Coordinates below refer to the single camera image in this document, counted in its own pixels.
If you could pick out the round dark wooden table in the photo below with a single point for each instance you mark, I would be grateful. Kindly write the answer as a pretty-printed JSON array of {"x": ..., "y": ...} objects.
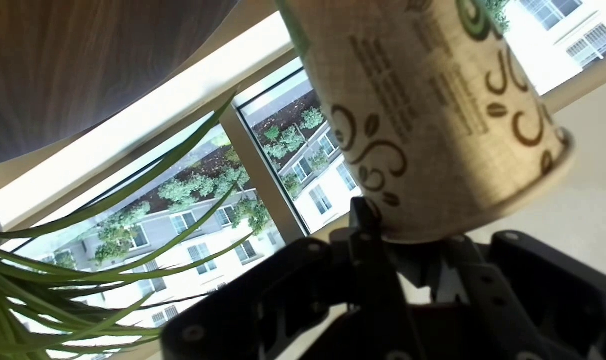
[{"x": 83, "y": 61}]

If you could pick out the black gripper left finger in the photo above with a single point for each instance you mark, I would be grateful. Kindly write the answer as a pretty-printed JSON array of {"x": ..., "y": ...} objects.
[{"x": 375, "y": 293}]

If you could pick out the green leafy plant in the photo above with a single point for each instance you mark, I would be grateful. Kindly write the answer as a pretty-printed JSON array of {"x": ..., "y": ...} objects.
[{"x": 49, "y": 300}]

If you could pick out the white patterned paper cup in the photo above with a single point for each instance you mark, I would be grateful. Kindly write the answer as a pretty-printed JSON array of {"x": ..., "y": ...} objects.
[{"x": 435, "y": 112}]

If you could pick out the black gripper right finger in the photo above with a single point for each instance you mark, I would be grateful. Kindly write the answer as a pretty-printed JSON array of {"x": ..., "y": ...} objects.
[{"x": 555, "y": 293}]

